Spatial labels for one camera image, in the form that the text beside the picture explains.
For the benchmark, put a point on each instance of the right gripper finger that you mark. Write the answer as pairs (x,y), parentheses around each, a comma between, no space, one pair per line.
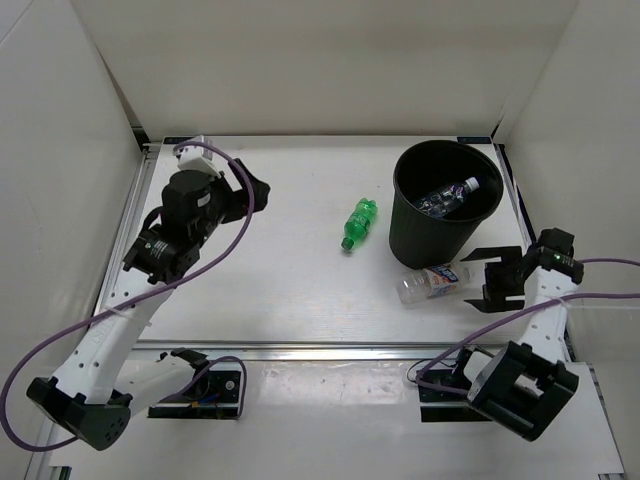
(504,253)
(495,306)

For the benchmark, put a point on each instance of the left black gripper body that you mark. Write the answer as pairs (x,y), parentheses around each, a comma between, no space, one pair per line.
(218,200)

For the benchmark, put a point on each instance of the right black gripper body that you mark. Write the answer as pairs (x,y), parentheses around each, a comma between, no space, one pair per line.
(503,280)

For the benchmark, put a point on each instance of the red label clear bottle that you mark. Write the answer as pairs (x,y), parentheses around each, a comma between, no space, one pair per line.
(432,282)

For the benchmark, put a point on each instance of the clear plastic bottle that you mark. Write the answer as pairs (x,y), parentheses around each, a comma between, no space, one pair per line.
(446,199)

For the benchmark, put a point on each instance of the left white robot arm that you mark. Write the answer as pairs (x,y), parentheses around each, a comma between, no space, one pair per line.
(88,396)

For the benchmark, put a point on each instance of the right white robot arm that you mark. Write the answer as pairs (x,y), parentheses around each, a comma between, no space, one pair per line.
(525,386)

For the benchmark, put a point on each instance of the black plastic bin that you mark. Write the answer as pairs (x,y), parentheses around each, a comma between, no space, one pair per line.
(418,240)

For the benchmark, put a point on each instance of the green plastic bottle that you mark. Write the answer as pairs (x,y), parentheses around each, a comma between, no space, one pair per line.
(359,223)

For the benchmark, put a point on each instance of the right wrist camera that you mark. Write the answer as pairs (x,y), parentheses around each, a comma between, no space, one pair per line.
(556,246)

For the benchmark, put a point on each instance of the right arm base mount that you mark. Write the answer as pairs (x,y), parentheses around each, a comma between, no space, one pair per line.
(437,406)

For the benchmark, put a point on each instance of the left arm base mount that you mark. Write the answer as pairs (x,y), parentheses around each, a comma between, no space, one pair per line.
(218,392)

